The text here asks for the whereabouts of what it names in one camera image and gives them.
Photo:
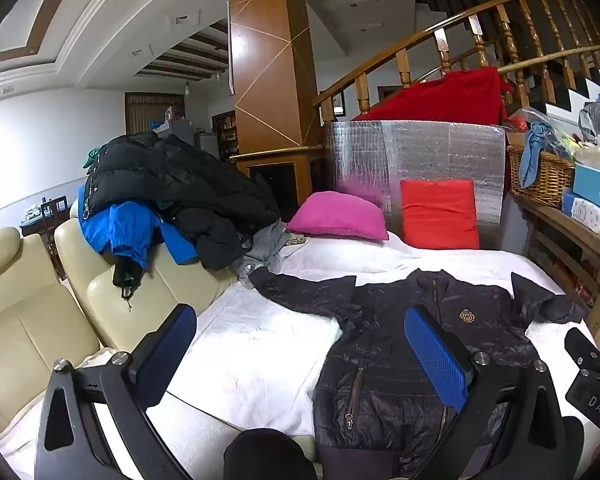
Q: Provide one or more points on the blue cloth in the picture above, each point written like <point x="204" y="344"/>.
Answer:
<point x="532" y="145"/>

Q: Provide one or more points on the white blanket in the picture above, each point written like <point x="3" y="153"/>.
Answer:
<point x="260" y="350"/>

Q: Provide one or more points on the wooden stair railing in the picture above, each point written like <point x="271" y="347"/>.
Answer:
<point x="404" y="70"/>

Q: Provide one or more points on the wooden table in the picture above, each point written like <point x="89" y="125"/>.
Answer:
<point x="555" y="220"/>

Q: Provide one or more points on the blue jacket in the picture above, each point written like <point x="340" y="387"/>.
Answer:
<point x="125" y="225"/>

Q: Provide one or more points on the red pillow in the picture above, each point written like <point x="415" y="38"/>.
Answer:
<point x="437" y="215"/>

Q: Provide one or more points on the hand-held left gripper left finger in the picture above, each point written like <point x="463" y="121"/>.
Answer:
<point x="170" y="355"/>

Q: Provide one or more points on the cream leather sofa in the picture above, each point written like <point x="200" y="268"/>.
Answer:
<point x="20" y="320"/>

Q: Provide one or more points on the light blue cardboard box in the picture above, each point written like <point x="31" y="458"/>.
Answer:
<point x="597" y="187"/>

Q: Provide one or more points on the black quilted jacket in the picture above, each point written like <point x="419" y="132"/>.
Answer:
<point x="380" y="360"/>

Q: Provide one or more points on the grey garment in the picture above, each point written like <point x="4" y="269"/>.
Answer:
<point x="270" y="245"/>

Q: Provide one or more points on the black and white staircase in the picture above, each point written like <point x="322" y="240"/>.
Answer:
<point x="560" y="102"/>

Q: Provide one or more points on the wooden column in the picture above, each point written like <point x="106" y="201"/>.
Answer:
<point x="270" y="60"/>

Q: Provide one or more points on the white tissue pack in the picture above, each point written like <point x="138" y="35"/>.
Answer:
<point x="590" y="215"/>

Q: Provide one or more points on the wicker basket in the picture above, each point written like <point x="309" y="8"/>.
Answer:
<point x="545" y="180"/>

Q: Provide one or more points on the wooden bookshelf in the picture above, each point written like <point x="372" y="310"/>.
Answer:
<point x="225" y="135"/>

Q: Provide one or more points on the pink pillow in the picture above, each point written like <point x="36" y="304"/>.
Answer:
<point x="335" y="215"/>

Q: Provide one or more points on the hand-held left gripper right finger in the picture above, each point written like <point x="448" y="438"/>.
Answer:
<point x="435" y="365"/>

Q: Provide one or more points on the grey refrigerator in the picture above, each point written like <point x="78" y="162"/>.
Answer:
<point x="207" y="145"/>

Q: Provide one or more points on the silver foil insulation board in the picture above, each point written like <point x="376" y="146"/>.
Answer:
<point x="430" y="150"/>

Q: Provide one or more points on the pile of dark clothes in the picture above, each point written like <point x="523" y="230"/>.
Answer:
<point x="180" y="175"/>

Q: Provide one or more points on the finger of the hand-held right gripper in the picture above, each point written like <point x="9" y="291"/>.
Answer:
<point x="582" y="347"/>

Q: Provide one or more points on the person's left leg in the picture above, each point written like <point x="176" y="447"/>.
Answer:
<point x="270" y="455"/>

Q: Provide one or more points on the red cloth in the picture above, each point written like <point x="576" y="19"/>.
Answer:
<point x="445" y="95"/>

